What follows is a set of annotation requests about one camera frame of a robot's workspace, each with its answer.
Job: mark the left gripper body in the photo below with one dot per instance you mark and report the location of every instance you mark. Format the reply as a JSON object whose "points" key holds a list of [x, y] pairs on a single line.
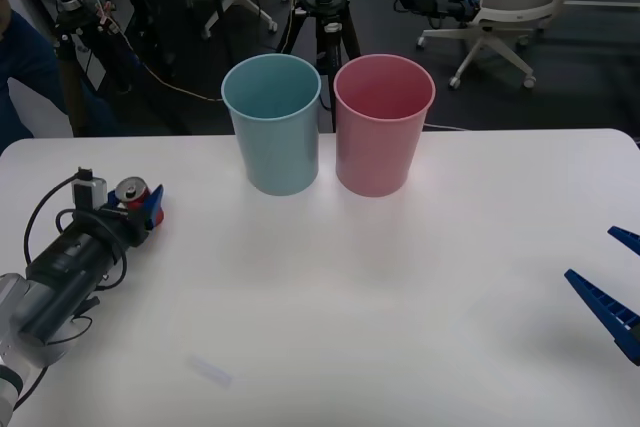
{"points": [[124, 227]]}

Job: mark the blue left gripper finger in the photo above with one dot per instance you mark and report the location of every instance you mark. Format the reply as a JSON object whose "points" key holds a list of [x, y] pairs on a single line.
{"points": [[153, 204], [113, 198]]}

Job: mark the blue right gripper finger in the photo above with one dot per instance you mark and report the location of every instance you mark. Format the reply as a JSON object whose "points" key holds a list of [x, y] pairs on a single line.
{"points": [[605, 307], [627, 238]]}

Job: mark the red drink can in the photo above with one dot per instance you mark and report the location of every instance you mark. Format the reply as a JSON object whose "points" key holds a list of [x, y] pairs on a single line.
{"points": [[131, 190]]}

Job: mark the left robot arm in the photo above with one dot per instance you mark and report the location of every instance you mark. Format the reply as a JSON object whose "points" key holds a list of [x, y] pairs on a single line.
{"points": [[50, 282]]}

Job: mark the pale blue plastic bin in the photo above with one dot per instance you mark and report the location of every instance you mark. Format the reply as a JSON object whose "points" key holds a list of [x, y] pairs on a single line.
{"points": [[277, 147]]}

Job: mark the person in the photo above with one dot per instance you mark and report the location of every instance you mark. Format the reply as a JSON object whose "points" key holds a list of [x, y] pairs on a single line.
{"points": [[25, 72]]}

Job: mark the black tripod stand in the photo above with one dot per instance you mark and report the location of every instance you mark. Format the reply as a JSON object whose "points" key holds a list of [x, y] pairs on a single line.
{"points": [[80, 47]]}

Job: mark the pink plastic bin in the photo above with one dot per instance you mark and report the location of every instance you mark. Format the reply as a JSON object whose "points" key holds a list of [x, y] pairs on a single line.
{"points": [[380, 147]]}

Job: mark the black camera tripod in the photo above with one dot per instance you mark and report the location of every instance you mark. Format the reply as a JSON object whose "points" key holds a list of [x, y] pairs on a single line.
{"points": [[325, 12]]}

